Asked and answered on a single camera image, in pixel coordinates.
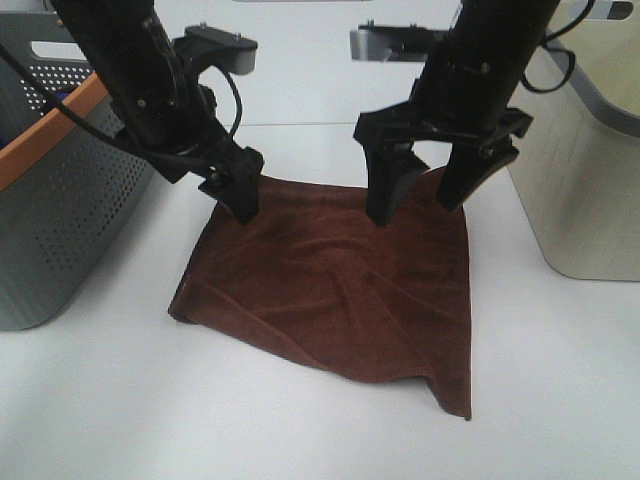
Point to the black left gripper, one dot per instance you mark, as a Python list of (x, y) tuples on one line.
[(169, 117)]

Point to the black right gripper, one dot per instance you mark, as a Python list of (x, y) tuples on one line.
[(461, 98)]

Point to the brown towel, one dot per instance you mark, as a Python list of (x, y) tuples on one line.
[(313, 280)]

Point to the beige basket with grey rim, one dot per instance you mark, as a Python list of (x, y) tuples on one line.
[(577, 174)]

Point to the grey basket with orange rim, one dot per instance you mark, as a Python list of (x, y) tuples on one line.
[(64, 194)]

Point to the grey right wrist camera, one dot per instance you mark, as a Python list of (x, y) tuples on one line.
[(384, 43)]

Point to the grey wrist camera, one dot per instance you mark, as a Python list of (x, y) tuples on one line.
[(384, 43), (203, 46)]

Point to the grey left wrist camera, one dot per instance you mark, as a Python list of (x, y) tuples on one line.
[(203, 46)]

